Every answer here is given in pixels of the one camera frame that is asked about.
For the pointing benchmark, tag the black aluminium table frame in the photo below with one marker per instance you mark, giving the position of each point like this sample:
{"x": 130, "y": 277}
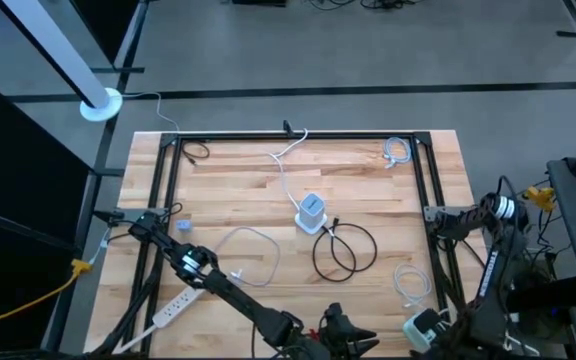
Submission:
{"x": 348, "y": 135}

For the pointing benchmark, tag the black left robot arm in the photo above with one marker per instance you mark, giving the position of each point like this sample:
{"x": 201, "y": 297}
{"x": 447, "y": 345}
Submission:
{"x": 248, "y": 305}

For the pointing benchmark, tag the black partition curtain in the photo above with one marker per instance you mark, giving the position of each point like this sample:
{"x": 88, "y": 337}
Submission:
{"x": 103, "y": 25}
{"x": 8, "y": 165}

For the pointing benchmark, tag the white tower fan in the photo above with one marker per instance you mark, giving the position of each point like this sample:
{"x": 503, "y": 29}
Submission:
{"x": 53, "y": 45}

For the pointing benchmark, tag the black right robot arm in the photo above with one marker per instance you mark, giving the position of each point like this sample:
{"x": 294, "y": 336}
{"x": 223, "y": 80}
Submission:
{"x": 485, "y": 280}

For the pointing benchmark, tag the white tower power strip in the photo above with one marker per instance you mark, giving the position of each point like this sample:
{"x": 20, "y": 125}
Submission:
{"x": 312, "y": 210}

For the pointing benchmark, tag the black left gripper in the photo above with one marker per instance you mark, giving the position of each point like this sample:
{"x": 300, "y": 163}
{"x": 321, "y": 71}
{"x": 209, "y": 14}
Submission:
{"x": 335, "y": 330}

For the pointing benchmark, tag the mint green cube power strip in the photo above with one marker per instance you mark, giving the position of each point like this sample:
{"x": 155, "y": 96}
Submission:
{"x": 413, "y": 337}

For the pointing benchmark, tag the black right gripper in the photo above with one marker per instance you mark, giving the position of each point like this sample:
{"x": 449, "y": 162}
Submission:
{"x": 438, "y": 345}

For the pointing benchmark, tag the small blue-grey wall charger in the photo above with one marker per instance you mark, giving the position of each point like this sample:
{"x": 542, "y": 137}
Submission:
{"x": 184, "y": 225}

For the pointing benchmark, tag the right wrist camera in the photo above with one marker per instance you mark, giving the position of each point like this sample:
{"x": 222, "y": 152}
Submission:
{"x": 428, "y": 320}

